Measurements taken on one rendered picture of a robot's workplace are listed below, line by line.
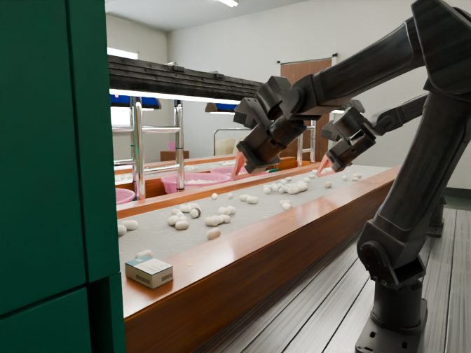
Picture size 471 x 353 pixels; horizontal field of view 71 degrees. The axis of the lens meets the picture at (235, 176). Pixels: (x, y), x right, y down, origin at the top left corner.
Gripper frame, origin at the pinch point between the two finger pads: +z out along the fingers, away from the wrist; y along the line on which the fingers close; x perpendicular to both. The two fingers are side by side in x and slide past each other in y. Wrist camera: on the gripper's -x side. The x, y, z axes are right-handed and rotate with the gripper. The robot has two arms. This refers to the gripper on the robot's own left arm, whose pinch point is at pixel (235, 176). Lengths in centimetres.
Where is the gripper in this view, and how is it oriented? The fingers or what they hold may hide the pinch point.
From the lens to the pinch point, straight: 74.2
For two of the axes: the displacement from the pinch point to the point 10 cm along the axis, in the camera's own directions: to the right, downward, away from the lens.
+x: 5.1, 8.2, -2.8
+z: -6.0, 5.7, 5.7
